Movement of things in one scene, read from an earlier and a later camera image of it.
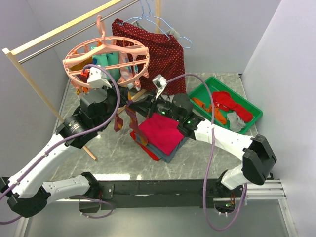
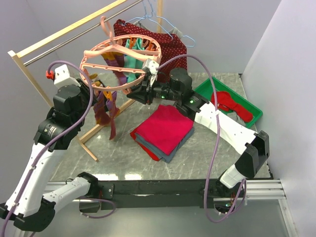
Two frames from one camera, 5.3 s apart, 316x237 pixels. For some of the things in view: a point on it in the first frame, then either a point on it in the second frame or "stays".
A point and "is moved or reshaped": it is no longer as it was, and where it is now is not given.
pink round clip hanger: [122, 61] is moved or reshaped
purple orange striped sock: [118, 123] is moved or reshaped
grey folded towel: [160, 154] stays
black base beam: [157, 194] stays
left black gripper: [123, 95] to [85, 88]
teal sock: [107, 59] to [132, 61]
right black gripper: [146, 106] to [143, 92]
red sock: [223, 99] stays
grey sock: [236, 123] stays
